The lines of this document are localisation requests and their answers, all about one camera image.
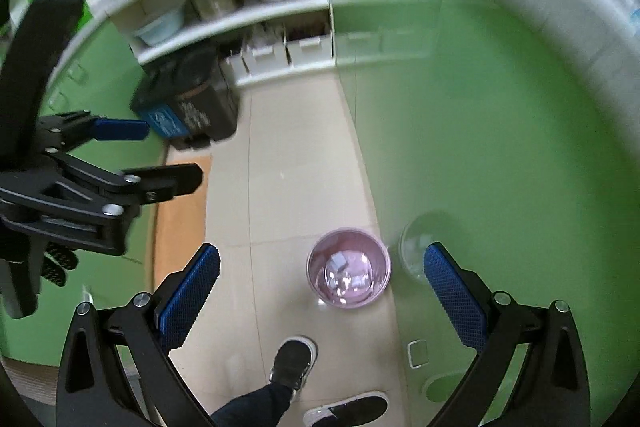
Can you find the black trash can blue label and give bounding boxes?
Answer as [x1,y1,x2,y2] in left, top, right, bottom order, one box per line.
[130,46,240,150]

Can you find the pink trash bin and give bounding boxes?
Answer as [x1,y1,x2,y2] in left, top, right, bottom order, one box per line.
[306,228,392,310]

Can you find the orange floor mat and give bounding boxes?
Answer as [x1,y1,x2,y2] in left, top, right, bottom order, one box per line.
[152,156,212,288]

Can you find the left black shoe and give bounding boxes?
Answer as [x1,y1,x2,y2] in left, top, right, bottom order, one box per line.
[269,335,318,395]

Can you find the white open shelf unit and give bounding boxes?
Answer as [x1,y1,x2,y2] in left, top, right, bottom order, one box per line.
[91,0,335,86]

